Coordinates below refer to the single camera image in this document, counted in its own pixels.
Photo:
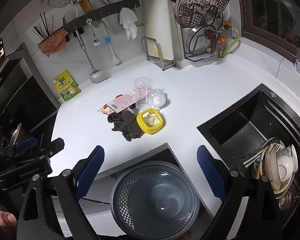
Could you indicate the orange dishcloth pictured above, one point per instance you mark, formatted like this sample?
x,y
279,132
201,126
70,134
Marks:
x,y
52,42

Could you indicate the person's left hand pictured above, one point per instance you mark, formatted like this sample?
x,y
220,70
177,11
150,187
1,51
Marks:
x,y
3,218

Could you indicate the wooden spatula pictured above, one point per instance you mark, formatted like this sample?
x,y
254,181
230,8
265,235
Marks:
x,y
85,5

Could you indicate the bundle of chopsticks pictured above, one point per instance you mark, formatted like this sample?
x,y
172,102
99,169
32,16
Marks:
x,y
44,25

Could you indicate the pink paper label card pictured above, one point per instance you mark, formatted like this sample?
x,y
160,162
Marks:
x,y
121,102

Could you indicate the yellow-rimmed square container lid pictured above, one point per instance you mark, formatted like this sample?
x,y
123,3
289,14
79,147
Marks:
x,y
150,127

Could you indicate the grey perforated plastic basket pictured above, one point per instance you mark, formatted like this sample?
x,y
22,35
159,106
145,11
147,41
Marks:
x,y
130,200

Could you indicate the dark cloth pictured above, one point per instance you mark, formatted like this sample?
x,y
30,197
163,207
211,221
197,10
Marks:
x,y
125,126

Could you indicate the steel ladle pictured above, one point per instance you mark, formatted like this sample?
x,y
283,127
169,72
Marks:
x,y
97,76

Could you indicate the white bottle brush blue band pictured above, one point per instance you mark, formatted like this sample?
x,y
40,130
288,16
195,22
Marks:
x,y
107,40

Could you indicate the glass pot lid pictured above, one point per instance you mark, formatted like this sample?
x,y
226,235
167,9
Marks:
x,y
197,42

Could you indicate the steel cutting board rack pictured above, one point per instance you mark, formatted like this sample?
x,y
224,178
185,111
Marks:
x,y
165,63

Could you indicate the clear plastic measuring cup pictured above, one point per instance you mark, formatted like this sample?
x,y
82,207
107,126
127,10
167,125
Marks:
x,y
143,97

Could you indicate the white hanging tissue cloth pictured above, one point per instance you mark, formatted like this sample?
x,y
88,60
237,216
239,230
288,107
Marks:
x,y
127,21

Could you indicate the clear plastic bag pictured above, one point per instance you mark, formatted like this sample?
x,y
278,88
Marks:
x,y
160,98

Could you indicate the black kitchen sink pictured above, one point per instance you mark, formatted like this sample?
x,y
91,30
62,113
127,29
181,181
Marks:
x,y
237,125

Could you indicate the steel cleaver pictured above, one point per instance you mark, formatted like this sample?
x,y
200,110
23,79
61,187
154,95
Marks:
x,y
110,21

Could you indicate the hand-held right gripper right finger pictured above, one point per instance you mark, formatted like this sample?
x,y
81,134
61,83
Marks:
x,y
212,172

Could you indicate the small steel spoon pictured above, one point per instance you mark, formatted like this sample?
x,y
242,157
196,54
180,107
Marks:
x,y
97,42

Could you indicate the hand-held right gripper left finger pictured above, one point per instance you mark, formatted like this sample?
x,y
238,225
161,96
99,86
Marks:
x,y
90,172

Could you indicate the steel frying pan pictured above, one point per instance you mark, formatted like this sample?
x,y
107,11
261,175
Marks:
x,y
13,135

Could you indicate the pile of dishes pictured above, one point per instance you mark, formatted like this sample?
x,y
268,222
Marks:
x,y
280,165

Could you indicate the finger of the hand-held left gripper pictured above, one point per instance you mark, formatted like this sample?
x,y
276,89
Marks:
x,y
55,147
25,145

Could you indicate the black wall hook rail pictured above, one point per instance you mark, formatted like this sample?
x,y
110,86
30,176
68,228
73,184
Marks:
x,y
107,8

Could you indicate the white cutting board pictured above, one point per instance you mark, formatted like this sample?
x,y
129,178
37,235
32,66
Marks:
x,y
160,17

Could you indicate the white wall socket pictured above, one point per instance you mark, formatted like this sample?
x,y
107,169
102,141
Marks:
x,y
46,0

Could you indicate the dark framed window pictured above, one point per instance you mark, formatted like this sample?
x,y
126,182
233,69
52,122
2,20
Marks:
x,y
272,7

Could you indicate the yellow-green spouted pouch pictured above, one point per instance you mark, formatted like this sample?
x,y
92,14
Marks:
x,y
66,88

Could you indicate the perforated steel steamer tray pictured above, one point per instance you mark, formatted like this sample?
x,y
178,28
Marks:
x,y
202,2

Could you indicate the red patterned snack wrapper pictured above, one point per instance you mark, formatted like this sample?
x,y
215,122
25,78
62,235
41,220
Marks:
x,y
105,109

